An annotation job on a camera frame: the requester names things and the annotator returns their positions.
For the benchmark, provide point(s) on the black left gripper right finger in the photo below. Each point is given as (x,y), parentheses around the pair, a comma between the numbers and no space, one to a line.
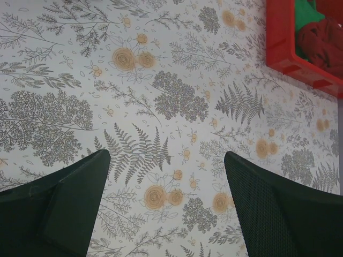
(280,217)

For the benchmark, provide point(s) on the red plastic bin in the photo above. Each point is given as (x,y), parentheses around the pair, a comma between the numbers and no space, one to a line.
(280,50)

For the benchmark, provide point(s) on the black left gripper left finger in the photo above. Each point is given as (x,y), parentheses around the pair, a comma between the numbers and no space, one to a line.
(54,215)

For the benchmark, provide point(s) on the green t-shirt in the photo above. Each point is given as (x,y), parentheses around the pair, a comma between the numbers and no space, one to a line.
(306,12)

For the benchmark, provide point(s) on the dark red t-shirt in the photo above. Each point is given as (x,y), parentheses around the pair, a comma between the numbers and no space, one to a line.
(321,43)

